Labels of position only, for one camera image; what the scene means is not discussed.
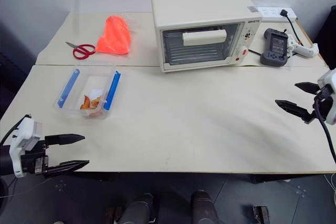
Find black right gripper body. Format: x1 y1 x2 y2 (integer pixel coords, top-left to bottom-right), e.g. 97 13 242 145
312 85 334 120

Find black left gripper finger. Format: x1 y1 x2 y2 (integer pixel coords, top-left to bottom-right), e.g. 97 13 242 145
44 134 86 146
43 159 90 178

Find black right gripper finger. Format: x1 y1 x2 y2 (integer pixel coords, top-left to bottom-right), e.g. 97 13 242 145
294 81 320 95
275 99 316 124

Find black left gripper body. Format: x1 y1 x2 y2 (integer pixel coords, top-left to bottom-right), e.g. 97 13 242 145
20 140 50 176

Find cream toaster oven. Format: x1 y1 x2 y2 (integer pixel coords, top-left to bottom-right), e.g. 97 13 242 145
150 0 264 74

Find white handheld gripper device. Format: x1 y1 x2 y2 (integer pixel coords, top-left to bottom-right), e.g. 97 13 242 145
287 33 320 59

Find clear box with blue clips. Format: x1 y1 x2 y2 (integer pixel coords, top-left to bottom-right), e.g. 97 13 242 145
53 67 122 120

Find dark grey handheld controller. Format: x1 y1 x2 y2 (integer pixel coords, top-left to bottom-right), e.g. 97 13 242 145
259 27 292 67

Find dark rounded shape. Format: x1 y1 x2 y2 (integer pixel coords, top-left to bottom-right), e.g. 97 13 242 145
122 193 156 224
190 189 224 224

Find white power strip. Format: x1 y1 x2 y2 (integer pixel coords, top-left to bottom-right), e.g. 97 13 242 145
256 6 298 23

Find dark floor pedal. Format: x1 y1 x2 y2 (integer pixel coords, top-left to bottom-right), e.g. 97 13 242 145
252 205 271 224

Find orange plastic bag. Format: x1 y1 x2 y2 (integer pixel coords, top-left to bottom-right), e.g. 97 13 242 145
95 15 132 56

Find thin white wire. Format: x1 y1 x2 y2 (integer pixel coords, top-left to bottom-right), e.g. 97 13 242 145
0 178 57 199

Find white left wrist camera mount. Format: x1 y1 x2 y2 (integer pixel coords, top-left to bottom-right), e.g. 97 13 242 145
8 115 43 178

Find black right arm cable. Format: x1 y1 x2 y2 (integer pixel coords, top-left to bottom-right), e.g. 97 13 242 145
313 94 336 166

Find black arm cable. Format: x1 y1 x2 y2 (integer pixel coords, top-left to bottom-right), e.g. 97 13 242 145
0 114 32 146
313 94 336 166

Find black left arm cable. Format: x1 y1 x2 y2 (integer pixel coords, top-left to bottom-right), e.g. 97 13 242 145
0 114 32 146

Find black plug with cable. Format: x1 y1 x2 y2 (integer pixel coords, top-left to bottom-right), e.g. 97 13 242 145
279 9 303 47

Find thin white floor cable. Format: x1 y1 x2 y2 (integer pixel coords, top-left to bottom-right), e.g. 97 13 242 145
323 173 336 209

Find red handled scissors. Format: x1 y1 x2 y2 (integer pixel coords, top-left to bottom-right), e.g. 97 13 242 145
65 41 97 60

